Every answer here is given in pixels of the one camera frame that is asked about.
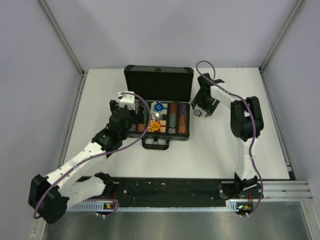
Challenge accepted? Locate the yellow big blind button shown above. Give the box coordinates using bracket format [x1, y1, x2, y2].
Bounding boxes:
[149, 121, 161, 132]

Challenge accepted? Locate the single poker chip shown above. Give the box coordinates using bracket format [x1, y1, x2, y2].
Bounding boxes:
[194, 109, 203, 117]

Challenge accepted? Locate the blue small blind button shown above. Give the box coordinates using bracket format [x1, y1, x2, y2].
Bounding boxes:
[154, 102, 164, 112]

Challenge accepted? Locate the red playing card box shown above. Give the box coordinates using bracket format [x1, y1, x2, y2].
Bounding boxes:
[148, 120, 167, 133]

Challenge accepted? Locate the blue playing card box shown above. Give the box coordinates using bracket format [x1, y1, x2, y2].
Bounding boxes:
[150, 101, 168, 120]

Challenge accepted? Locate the stack of poker chips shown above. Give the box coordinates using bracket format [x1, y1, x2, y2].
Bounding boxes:
[168, 128, 177, 134]

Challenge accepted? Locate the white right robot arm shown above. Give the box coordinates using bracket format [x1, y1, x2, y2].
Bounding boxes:
[191, 73, 264, 198]

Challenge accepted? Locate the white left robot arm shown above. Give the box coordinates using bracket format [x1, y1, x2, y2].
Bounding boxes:
[28, 91, 148, 224]

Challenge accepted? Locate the black poker set case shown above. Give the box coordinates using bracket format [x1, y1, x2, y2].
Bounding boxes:
[124, 65, 194, 151]

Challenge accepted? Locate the blue white chip row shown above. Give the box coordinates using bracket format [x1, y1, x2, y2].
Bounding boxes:
[129, 124, 137, 132]

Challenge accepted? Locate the green chip row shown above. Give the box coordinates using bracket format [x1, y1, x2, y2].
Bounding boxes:
[135, 102, 149, 132]

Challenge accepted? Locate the purple orange chip row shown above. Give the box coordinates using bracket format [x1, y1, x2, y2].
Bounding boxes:
[178, 103, 187, 134]

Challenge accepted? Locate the orange grey chip row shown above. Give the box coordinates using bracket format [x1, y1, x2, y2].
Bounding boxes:
[168, 103, 177, 129]

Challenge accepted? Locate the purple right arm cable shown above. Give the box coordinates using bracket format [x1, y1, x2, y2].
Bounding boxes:
[196, 60, 265, 218]

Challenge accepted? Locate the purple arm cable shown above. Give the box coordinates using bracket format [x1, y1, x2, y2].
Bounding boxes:
[32, 91, 151, 220]
[196, 60, 265, 218]

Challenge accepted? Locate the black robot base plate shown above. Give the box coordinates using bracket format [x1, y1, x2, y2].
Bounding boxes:
[96, 175, 262, 207]

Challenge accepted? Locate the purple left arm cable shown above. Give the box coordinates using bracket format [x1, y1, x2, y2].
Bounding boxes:
[32, 91, 151, 220]

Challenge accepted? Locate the blue-grey cable duct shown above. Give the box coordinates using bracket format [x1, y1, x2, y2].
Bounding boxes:
[67, 201, 253, 213]

